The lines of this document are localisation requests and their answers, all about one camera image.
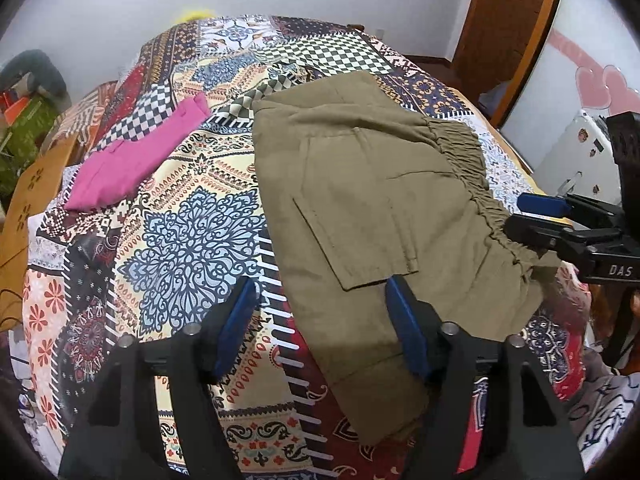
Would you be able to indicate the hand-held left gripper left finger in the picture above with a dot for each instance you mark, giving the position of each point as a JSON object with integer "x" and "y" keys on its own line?
{"x": 237, "y": 325}

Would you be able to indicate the pink folded cloth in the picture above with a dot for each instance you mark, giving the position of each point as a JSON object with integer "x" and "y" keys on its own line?
{"x": 130, "y": 165}

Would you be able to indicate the wooden wardrobe with white doors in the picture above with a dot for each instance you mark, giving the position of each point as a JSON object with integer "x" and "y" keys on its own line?
{"x": 555, "y": 10}

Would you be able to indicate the white cabinet with stickers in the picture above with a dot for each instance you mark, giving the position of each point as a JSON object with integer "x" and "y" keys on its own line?
{"x": 575, "y": 155}

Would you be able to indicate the green bag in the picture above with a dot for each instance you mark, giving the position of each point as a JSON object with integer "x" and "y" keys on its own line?
{"x": 25, "y": 135}

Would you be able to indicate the wooden bed post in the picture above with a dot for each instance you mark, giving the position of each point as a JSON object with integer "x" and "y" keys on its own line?
{"x": 356, "y": 26}

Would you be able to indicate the yellow bed footboard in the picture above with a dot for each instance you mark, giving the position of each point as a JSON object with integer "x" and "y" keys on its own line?
{"x": 195, "y": 14}

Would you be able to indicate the white wall socket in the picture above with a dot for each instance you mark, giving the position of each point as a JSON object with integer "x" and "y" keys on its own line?
{"x": 380, "y": 33}

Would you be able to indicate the orange striped cloth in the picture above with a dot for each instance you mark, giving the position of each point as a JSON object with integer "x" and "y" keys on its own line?
{"x": 85, "y": 115}

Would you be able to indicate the olive green pants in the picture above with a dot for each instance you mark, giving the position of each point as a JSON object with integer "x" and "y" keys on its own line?
{"x": 375, "y": 185}

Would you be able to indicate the patchwork patterned blanket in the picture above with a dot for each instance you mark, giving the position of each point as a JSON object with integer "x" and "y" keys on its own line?
{"x": 200, "y": 240}

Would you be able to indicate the small pink heart sticker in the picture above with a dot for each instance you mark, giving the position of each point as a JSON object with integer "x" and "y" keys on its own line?
{"x": 590, "y": 85}

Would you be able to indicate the grey printed cloth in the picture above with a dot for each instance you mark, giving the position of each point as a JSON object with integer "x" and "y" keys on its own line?
{"x": 607, "y": 405}

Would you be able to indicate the wooden lap desk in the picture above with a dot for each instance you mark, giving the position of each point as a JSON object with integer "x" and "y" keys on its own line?
{"x": 30, "y": 200}

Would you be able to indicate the large pink heart sticker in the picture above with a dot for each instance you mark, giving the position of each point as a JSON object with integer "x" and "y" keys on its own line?
{"x": 622, "y": 90}

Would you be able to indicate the brown wooden door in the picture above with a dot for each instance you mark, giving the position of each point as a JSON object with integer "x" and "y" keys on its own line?
{"x": 495, "y": 20}

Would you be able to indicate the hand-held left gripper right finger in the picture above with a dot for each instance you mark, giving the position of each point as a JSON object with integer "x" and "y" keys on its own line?
{"x": 407, "y": 330}

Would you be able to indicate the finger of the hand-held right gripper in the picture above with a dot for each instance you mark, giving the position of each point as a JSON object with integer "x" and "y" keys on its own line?
{"x": 590, "y": 255}
{"x": 542, "y": 204}

